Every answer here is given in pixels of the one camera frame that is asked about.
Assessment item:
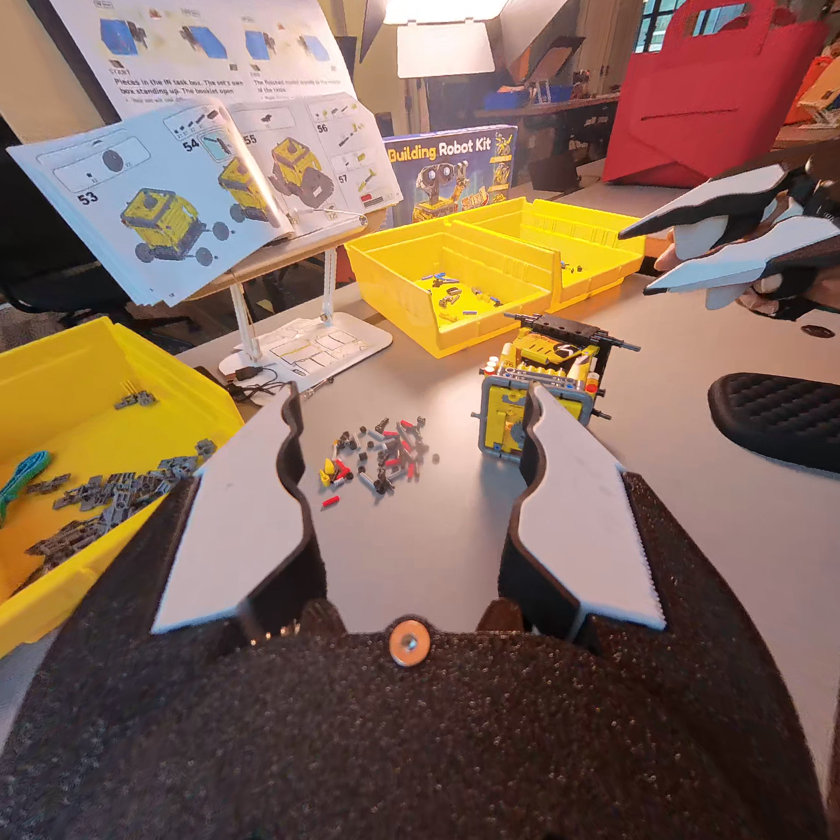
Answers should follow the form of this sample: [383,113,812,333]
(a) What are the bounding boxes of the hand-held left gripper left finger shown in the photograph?
[151,382,329,648]

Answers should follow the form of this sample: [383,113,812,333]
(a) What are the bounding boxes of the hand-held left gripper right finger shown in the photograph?
[497,382,668,645]

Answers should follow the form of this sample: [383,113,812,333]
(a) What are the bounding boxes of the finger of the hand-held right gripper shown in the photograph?
[617,163,790,242]
[643,217,840,296]

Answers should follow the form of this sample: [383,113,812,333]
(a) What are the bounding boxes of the yellow toy brick vehicle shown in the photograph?
[471,311,642,465]

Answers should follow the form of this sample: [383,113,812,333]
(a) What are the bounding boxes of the instruction booklet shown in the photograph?
[7,0,405,307]

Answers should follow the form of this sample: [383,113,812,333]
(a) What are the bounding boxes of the white desk stand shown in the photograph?
[187,210,395,388]

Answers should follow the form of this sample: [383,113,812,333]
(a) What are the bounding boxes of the person's right hand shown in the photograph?
[655,224,840,324]

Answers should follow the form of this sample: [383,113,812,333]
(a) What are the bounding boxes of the yellow plastic bin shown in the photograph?
[451,196,648,314]
[0,316,245,658]
[344,218,563,360]

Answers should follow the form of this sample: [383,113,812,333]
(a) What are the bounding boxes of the black textured pad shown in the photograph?
[707,371,840,476]

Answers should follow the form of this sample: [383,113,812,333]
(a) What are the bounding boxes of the pile of small brick pins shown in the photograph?
[318,415,438,509]

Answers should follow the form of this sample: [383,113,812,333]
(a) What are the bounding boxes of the background workbench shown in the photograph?
[474,82,622,173]

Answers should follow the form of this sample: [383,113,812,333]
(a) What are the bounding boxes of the white printed sheet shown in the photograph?
[269,318,383,379]

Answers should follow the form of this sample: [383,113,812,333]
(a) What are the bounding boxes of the scattered small mixed brick parts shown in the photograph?
[423,271,504,324]

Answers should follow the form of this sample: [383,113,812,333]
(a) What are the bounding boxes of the blue toy kit box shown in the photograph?
[382,123,520,228]

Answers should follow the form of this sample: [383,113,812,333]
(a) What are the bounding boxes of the white studio light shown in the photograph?
[382,0,508,81]

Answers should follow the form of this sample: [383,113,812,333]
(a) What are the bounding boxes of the black cable with plug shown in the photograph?
[225,365,294,406]

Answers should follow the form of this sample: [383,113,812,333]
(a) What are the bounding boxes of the green plastic strap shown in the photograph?
[0,450,53,527]

